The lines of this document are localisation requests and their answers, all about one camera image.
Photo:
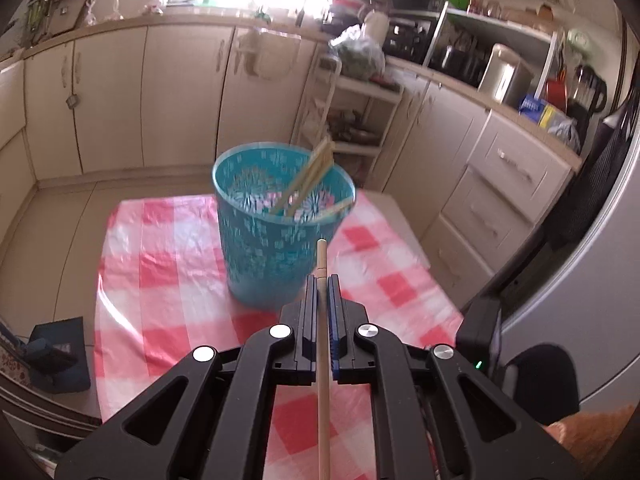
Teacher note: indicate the red white checkered tablecloth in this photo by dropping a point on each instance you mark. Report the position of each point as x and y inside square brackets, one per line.
[162, 289]

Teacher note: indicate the beige kitchen base cabinets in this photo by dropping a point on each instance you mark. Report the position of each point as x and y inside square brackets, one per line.
[473, 178]

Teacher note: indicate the blue dustpan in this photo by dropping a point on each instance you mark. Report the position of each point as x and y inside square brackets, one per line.
[56, 357]

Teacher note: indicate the white tiered storage rack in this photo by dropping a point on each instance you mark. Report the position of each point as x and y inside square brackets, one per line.
[355, 115]

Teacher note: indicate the green vegetables plastic bag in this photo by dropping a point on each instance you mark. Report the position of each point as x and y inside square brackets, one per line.
[361, 56]

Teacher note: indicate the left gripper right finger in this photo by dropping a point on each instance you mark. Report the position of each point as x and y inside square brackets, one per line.
[349, 363]

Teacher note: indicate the teal perforated plastic basket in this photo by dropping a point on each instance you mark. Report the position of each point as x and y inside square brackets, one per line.
[268, 256]

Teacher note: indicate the wooden chopstick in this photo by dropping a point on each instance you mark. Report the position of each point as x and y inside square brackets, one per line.
[312, 175]
[323, 365]
[335, 209]
[288, 195]

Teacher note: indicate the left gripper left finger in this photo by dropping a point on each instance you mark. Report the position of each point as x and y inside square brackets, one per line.
[298, 366]

